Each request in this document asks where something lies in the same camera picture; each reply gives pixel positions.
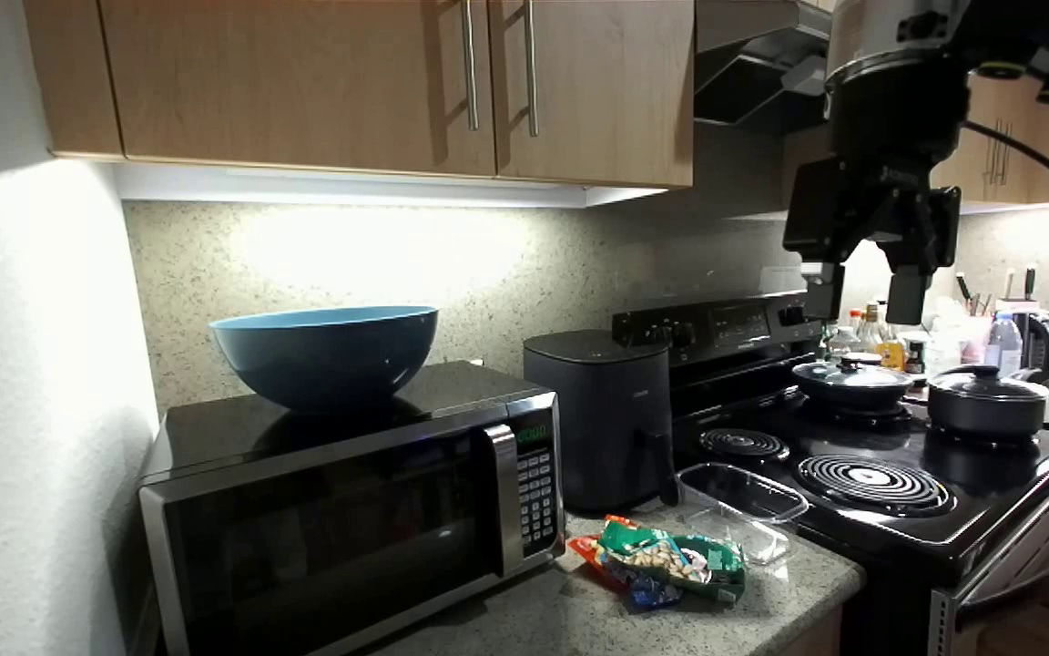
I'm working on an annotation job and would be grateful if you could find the black microwave oven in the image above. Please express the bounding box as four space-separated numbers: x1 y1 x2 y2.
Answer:
136 357 570 656

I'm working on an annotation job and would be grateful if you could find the under-cabinet light strip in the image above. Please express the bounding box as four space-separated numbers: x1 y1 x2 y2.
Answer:
104 162 675 214

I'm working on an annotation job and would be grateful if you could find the blue and orange snack pack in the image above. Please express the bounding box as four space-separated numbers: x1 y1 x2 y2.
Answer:
553 532 688 617

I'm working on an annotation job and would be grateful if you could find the silver oven door handle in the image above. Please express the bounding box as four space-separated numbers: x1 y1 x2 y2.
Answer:
947 448 1049 611

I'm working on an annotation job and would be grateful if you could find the black air fryer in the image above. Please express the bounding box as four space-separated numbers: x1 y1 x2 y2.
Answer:
521 327 682 519

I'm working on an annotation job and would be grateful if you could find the wooden wall cabinet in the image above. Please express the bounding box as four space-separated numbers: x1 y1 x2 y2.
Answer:
20 0 699 192

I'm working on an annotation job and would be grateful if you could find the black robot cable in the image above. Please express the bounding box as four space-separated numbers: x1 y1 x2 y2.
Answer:
956 117 1049 213

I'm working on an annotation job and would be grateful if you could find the green snack pack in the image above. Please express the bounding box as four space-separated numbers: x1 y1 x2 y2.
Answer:
593 515 750 601

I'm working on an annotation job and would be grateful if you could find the large blue bowl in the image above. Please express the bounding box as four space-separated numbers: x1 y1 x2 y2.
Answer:
206 304 439 414

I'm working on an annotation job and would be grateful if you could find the orange sauce bottle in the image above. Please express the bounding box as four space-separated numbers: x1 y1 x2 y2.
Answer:
873 304 913 376

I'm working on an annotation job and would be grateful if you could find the metal cabinet handle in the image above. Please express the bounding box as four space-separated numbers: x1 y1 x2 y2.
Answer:
518 0 545 144
459 0 483 134

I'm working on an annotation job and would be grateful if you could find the black pot with lid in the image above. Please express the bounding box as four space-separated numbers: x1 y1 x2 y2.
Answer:
920 360 1049 442

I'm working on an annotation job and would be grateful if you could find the wooden background cabinet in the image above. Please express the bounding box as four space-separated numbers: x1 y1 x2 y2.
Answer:
929 73 1049 213

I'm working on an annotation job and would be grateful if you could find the clear water bottle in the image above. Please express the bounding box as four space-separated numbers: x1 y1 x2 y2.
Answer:
986 310 1027 384

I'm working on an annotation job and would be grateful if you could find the transparent rectangular container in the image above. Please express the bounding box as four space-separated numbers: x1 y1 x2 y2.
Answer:
675 458 817 569

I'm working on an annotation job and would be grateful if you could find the black electric stove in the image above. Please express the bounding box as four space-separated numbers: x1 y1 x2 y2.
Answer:
608 287 1049 656

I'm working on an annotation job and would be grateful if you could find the range hood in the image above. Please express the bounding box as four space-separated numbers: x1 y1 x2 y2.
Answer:
692 0 844 131

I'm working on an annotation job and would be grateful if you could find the black kettle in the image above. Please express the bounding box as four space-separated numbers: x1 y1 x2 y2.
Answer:
989 300 1049 384

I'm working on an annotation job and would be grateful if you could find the black frying pan with lid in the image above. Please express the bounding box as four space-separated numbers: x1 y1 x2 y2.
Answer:
788 354 926 412

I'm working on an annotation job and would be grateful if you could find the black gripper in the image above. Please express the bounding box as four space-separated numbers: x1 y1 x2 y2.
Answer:
780 151 966 327

